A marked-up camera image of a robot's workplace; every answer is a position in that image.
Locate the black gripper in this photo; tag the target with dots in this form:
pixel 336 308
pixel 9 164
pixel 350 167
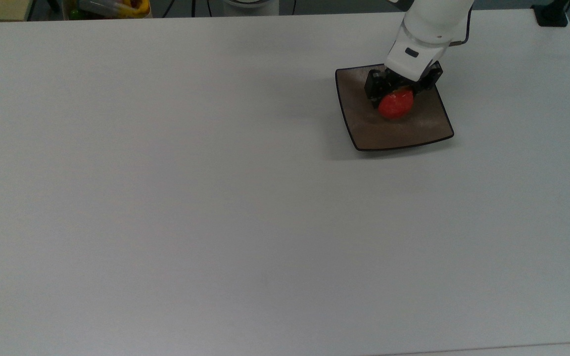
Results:
pixel 400 84

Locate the red apple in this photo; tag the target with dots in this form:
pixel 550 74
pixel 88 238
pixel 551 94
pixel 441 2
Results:
pixel 396 105

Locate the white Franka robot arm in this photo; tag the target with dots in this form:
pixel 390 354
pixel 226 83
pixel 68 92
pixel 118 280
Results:
pixel 433 22

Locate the brown square ceramic plate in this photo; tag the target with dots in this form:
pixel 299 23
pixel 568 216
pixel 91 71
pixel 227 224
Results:
pixel 403 131

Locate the black table clamp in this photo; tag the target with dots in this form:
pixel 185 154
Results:
pixel 552 14

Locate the yellow container with items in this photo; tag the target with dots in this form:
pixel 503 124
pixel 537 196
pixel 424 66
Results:
pixel 109 7

